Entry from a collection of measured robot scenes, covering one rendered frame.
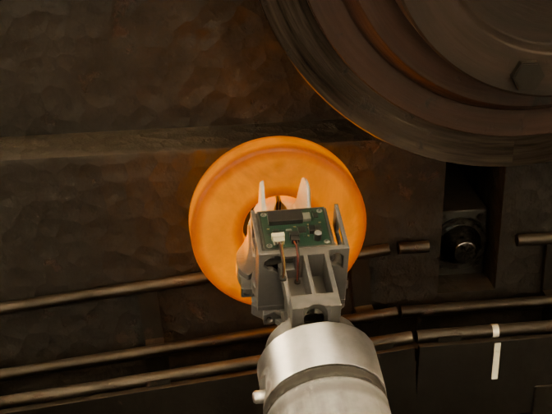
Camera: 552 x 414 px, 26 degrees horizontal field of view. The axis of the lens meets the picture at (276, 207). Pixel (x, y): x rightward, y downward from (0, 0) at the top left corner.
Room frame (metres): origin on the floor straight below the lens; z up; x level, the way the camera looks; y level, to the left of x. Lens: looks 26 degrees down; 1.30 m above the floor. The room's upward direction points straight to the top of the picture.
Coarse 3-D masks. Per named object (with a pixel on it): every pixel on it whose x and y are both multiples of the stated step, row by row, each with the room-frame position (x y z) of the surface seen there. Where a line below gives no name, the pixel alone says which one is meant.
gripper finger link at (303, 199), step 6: (306, 180) 0.91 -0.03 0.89; (300, 186) 0.93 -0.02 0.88; (306, 186) 0.90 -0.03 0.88; (300, 192) 0.92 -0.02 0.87; (306, 192) 0.90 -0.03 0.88; (282, 198) 0.95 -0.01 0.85; (288, 198) 0.95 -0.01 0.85; (294, 198) 0.95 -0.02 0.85; (300, 198) 0.92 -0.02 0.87; (306, 198) 0.90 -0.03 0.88; (282, 204) 0.94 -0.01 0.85; (288, 204) 0.94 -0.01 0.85; (294, 204) 0.94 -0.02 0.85; (300, 204) 0.92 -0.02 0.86; (306, 204) 0.90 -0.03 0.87
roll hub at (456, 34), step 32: (416, 0) 0.86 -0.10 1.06; (448, 0) 0.86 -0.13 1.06; (480, 0) 0.87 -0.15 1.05; (512, 0) 0.88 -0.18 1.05; (544, 0) 0.88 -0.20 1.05; (448, 32) 0.86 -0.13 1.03; (480, 32) 0.86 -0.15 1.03; (512, 32) 0.88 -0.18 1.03; (544, 32) 0.88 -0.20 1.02; (480, 64) 0.86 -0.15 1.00; (512, 64) 0.87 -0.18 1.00; (544, 64) 0.87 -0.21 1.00; (544, 96) 0.87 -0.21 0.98
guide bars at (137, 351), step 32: (544, 256) 1.06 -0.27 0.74; (96, 288) 0.99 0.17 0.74; (128, 288) 0.99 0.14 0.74; (160, 288) 1.00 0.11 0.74; (352, 288) 1.03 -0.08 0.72; (544, 288) 1.05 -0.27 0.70; (160, 320) 1.00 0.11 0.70; (352, 320) 1.00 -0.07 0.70; (416, 320) 1.02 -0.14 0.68; (128, 352) 0.97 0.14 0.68; (160, 352) 0.98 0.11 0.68
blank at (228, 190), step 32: (224, 160) 0.95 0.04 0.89; (256, 160) 0.94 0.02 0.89; (288, 160) 0.94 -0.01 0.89; (320, 160) 0.95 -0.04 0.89; (224, 192) 0.93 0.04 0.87; (256, 192) 0.94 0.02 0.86; (288, 192) 0.94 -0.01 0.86; (320, 192) 0.95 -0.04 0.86; (352, 192) 0.95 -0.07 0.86; (192, 224) 0.93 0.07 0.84; (224, 224) 0.93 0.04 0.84; (352, 224) 0.95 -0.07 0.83; (224, 256) 0.93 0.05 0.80; (352, 256) 0.95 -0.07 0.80; (224, 288) 0.93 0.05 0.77
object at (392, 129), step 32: (288, 0) 0.93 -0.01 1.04; (288, 32) 0.93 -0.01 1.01; (320, 32) 0.93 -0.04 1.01; (320, 64) 0.93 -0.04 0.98; (320, 96) 0.93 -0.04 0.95; (352, 96) 0.94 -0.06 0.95; (384, 128) 0.94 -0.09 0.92; (416, 128) 0.94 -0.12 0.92; (448, 160) 0.95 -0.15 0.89; (480, 160) 0.95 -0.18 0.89; (512, 160) 0.96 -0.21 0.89; (544, 160) 0.96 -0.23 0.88
